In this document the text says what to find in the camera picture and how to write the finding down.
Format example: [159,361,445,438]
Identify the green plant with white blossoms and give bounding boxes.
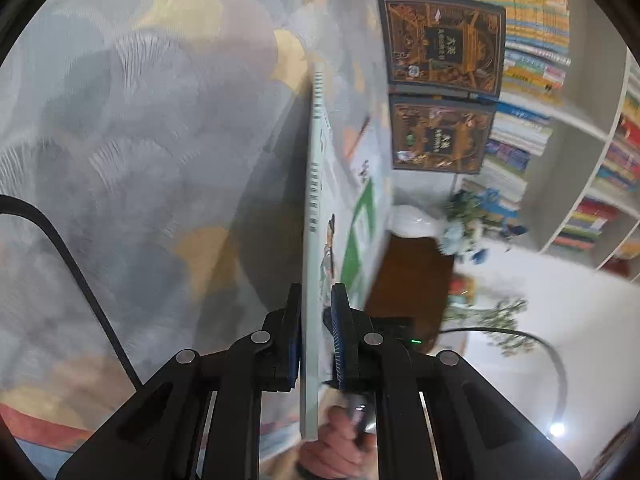
[442,296,533,358]

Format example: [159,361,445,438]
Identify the blue artificial flowers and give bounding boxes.
[439,186,528,263]

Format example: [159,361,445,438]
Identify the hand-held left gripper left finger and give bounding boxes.
[55,282,303,480]

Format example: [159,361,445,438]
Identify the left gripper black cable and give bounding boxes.
[0,195,143,392]

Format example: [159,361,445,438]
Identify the person's right hand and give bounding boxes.
[297,402,377,480]

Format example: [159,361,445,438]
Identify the dark brown ornate book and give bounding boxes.
[389,97,497,175]
[376,0,507,100]

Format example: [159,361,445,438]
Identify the rows of red shelf books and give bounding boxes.
[550,75,640,261]

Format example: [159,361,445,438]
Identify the white and green book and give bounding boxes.
[299,62,392,443]

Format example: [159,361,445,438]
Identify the brown wooden cabinet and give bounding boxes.
[364,235,457,356]

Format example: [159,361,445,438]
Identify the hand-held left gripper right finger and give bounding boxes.
[330,282,583,480]

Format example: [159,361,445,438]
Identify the small colourful ornament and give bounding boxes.
[446,274,477,308]

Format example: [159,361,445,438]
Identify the white bookshelf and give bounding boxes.
[462,0,640,281]

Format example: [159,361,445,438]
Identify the stacks of orange blue shelf books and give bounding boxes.
[477,0,572,196]

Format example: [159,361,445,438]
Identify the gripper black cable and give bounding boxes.
[0,195,143,392]
[439,326,570,426]

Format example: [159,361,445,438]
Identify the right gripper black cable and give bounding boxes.
[439,326,570,426]

